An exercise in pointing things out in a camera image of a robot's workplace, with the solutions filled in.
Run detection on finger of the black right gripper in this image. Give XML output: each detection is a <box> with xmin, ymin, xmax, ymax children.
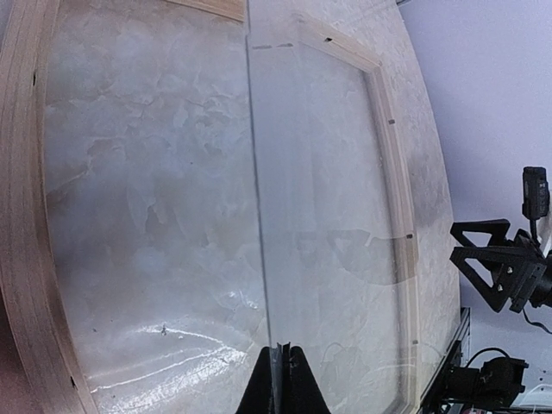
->
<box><xmin>450</xmin><ymin>247</ymin><xmax>511</xmax><ymax>311</ymax></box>
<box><xmin>450</xmin><ymin>219</ymin><xmax>509</xmax><ymax>248</ymax></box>

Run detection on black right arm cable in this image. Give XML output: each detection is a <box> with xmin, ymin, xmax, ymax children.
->
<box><xmin>521</xmin><ymin>308</ymin><xmax>552</xmax><ymax>336</ymax></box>

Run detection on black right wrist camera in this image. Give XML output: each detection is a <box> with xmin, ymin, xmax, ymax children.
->
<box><xmin>522</xmin><ymin>166</ymin><xmax>549</xmax><ymax>221</ymax></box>

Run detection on clear glass pane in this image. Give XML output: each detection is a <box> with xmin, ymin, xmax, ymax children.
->
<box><xmin>247</xmin><ymin>1</ymin><xmax>417</xmax><ymax>413</ymax></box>

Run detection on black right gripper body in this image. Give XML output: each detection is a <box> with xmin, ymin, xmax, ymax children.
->
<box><xmin>491</xmin><ymin>230</ymin><xmax>551</xmax><ymax>313</ymax></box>

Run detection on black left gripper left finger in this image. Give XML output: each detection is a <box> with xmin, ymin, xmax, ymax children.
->
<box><xmin>235</xmin><ymin>347</ymin><xmax>275</xmax><ymax>414</ymax></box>

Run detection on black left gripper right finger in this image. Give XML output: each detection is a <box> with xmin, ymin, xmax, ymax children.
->
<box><xmin>279</xmin><ymin>344</ymin><xmax>330</xmax><ymax>414</ymax></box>

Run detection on light wooden picture frame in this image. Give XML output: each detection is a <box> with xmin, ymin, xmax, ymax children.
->
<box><xmin>1</xmin><ymin>1</ymin><xmax>417</xmax><ymax>413</ymax></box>

